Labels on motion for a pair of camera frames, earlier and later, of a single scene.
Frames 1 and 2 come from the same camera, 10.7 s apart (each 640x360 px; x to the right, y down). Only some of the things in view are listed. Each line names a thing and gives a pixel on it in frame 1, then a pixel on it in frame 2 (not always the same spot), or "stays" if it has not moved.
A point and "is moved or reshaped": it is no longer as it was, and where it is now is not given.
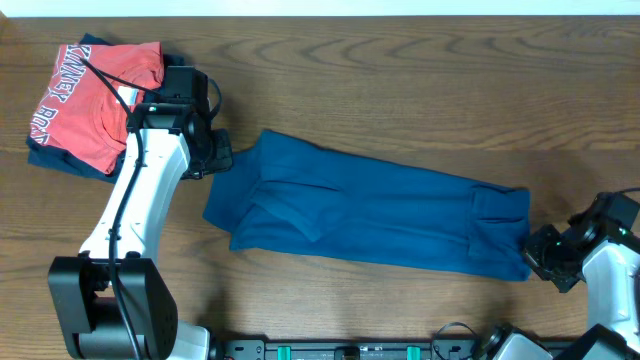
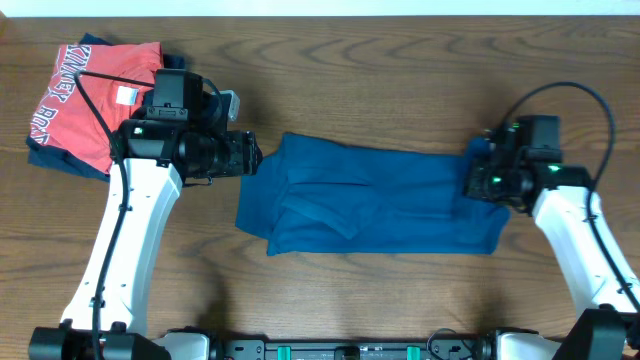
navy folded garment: [47, 158] stays
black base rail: [347, 349] stays
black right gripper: [533, 254] to [473, 182]
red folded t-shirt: [83, 110] stays
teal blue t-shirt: [286, 193] is moved or reshaped
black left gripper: [223, 160] to [238, 154]
